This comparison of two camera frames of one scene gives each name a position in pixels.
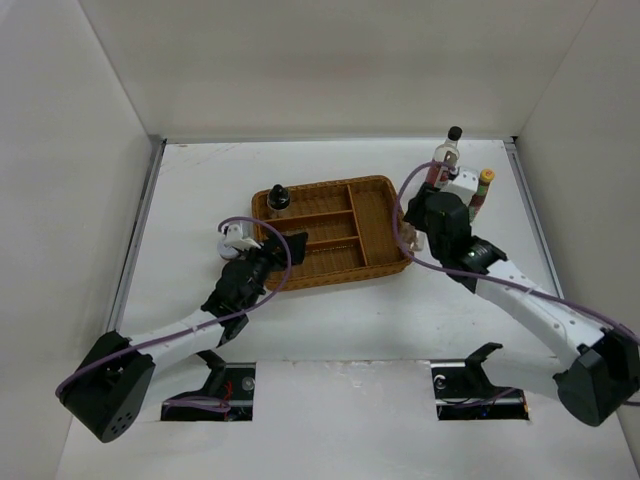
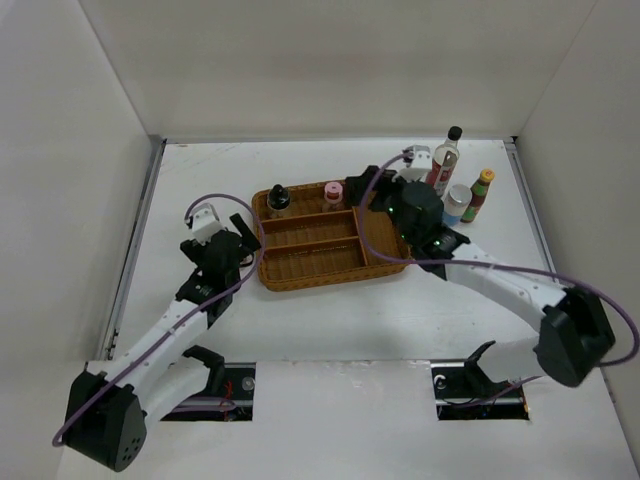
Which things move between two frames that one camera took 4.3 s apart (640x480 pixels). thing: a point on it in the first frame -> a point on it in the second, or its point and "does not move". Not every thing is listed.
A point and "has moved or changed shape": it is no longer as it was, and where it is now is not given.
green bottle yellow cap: (486, 176) does not move
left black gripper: (269, 251) -> (195, 250)
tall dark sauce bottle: (447, 152) does not move
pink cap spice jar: (412, 238) has moved or changed shape
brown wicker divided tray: (349, 225) does not move
